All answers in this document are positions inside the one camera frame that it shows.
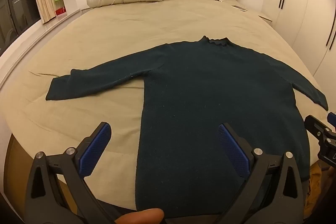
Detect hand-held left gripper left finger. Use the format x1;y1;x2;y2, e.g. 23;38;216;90
25;122;116;224

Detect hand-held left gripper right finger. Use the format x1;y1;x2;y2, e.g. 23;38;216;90
217;123;306;224

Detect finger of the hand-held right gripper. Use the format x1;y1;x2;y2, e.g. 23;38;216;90
304;115;332;141
327;112;336;132

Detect dark green sweater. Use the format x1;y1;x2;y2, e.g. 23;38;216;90
45;35;329;219

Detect person's left hand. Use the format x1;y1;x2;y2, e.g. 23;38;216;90
123;208;165;224

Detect mustard yellow cloth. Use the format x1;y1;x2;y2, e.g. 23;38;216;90
310;163;336;214

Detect bed with beige sheet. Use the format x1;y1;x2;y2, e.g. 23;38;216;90
0;0;326;214

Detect dark window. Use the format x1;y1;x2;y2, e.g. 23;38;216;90
0;0;41;54

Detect cream wardrobe with black handles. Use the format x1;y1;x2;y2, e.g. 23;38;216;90
272;0;336;77

